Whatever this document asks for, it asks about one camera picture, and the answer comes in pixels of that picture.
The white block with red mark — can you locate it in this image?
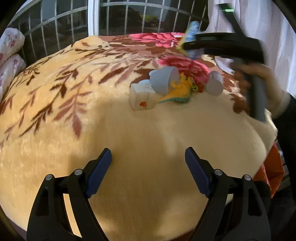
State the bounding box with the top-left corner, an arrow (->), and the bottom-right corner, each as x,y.
129,80 -> 158,112

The white cylinder container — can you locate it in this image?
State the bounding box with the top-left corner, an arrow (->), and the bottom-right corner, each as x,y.
206,71 -> 224,96

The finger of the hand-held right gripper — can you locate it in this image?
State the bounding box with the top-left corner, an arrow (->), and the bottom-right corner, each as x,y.
183,35 -> 200,51

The floral plush blanket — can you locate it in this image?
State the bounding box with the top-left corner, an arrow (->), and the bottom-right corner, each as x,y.
0,32 -> 278,234

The orange green dragon toy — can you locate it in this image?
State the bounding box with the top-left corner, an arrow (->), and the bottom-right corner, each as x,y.
157,73 -> 205,105

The person's right hand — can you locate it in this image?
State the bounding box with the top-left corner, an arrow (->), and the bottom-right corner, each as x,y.
232,64 -> 289,116

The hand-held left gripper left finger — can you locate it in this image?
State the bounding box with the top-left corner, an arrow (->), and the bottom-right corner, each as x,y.
26,148 -> 112,241

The pink floral rolled quilt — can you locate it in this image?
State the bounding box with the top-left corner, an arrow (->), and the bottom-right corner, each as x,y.
0,28 -> 25,63
0,54 -> 26,98

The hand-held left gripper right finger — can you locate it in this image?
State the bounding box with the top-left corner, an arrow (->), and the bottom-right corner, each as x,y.
184,146 -> 271,241

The pale blue cup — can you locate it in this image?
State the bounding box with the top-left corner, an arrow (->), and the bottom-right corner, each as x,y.
149,66 -> 179,95

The white curtain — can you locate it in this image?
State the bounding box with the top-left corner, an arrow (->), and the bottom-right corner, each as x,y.
206,0 -> 296,98

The person's right forearm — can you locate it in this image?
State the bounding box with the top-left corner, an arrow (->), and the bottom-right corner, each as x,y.
270,93 -> 296,167

